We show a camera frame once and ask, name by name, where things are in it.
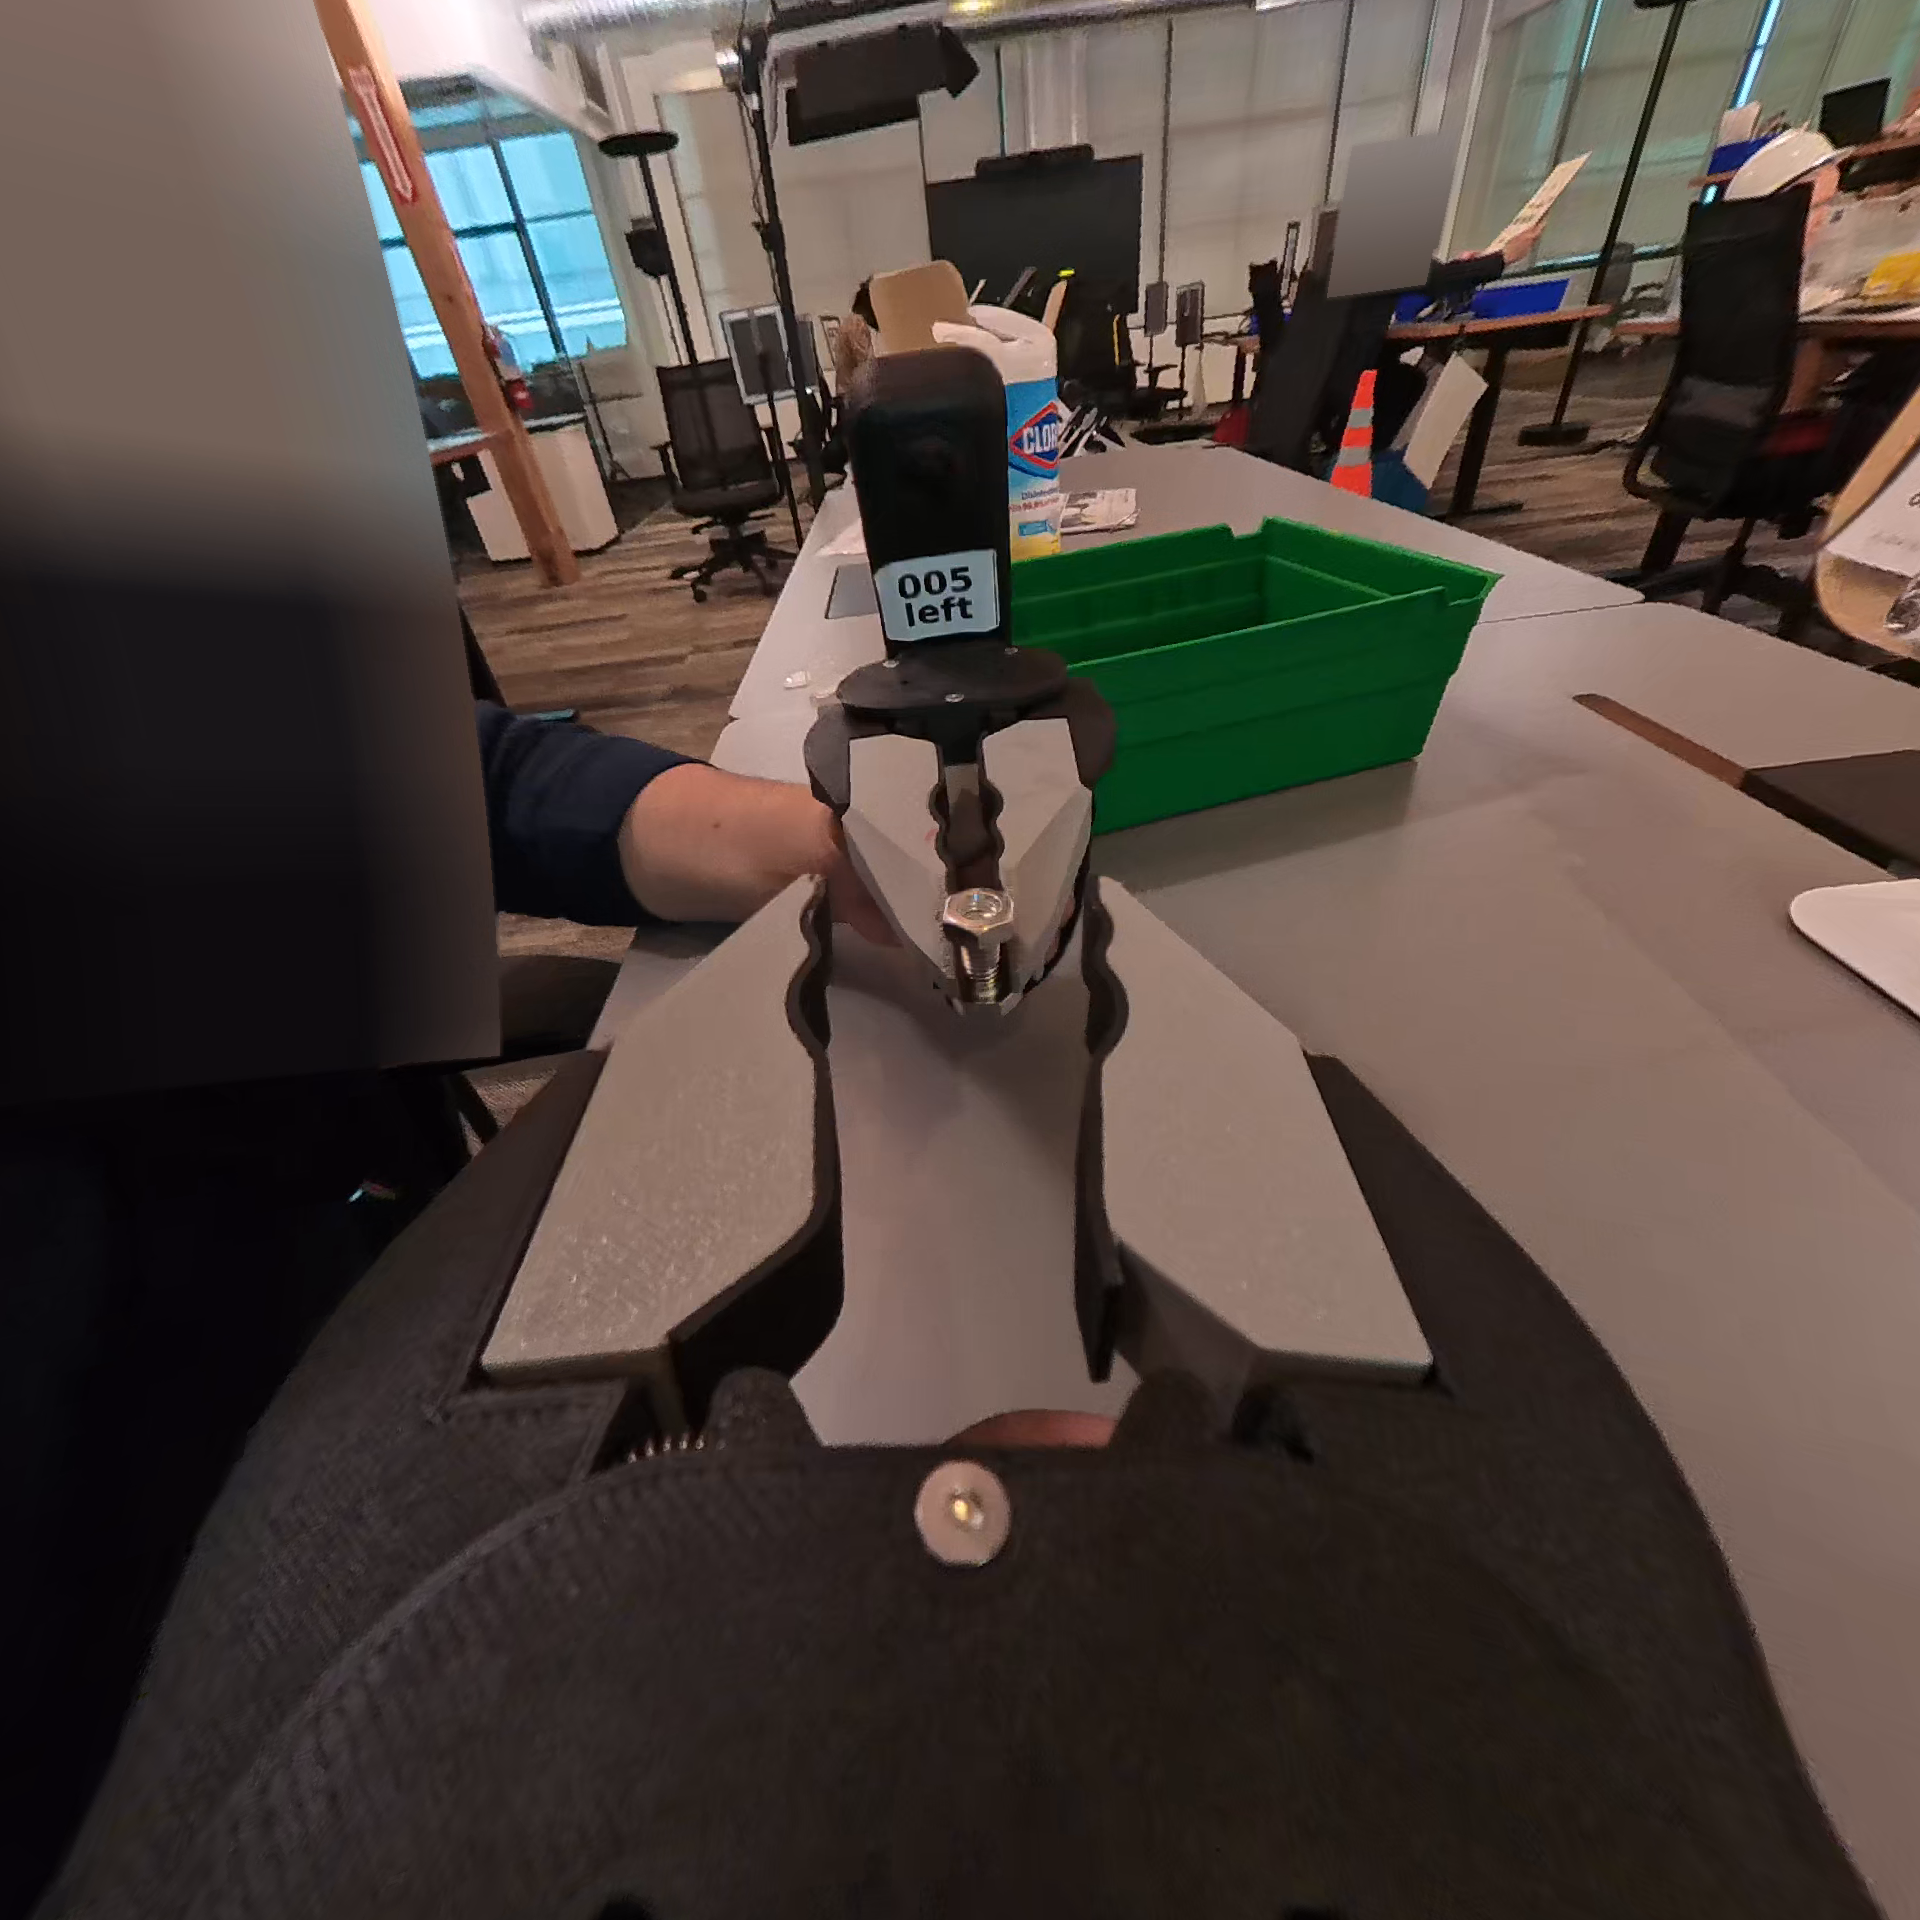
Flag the white framed sign stand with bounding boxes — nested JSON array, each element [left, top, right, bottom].
[[720, 302, 793, 408]]

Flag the blue plastic tray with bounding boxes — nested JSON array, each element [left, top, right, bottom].
[[1395, 277, 1571, 323]]

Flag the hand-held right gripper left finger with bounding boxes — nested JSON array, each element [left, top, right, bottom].
[[478, 876, 846, 1420]]

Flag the tilted paper board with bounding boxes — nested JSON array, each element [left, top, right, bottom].
[[1500, 150, 1595, 260]]

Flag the wooden top desk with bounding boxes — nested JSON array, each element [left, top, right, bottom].
[[1389, 302, 1620, 519]]

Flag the black high-back chair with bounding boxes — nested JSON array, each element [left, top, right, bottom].
[[1241, 282, 1404, 469]]

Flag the wooden post with red sign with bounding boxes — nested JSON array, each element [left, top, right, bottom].
[[315, 0, 585, 590]]

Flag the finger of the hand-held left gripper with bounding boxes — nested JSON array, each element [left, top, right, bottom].
[[833, 730, 967, 991], [973, 717, 1097, 1001]]

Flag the white hard hat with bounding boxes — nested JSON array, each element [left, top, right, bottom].
[[1722, 130, 1859, 204]]

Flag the black studio softbox light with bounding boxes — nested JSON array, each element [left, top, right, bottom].
[[783, 23, 979, 146]]

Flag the white wipes canister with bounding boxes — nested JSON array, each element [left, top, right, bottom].
[[930, 302, 1072, 565]]

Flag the tan cardboard piece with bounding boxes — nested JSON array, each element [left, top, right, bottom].
[[870, 257, 973, 362]]

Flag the black floor stand pole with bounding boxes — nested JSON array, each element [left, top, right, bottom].
[[1518, 0, 1681, 449]]

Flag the person's left forearm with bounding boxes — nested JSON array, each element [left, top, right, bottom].
[[478, 703, 828, 931]]

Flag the white hanging sheet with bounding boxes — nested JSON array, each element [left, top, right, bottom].
[[1409, 353, 1488, 469]]

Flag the dark flat board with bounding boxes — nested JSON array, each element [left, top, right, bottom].
[[1742, 749, 1920, 876]]

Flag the black light stand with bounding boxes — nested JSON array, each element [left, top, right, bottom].
[[735, 35, 828, 519]]

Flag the white cabinet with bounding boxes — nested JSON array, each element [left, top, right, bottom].
[[460, 421, 622, 565]]

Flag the white lamp base plate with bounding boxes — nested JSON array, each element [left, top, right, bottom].
[[1789, 877, 1920, 1025]]

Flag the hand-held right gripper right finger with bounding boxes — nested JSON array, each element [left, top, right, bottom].
[[1074, 876, 1438, 1423]]

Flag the large black display screen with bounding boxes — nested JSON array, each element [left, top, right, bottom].
[[924, 150, 1146, 320]]

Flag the person's left hand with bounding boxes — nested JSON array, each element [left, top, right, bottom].
[[811, 787, 904, 951]]

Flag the green plastic bin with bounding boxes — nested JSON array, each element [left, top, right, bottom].
[[1009, 515, 1503, 832]]

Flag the black disc-topped pole stand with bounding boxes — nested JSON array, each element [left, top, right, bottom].
[[598, 130, 708, 369]]

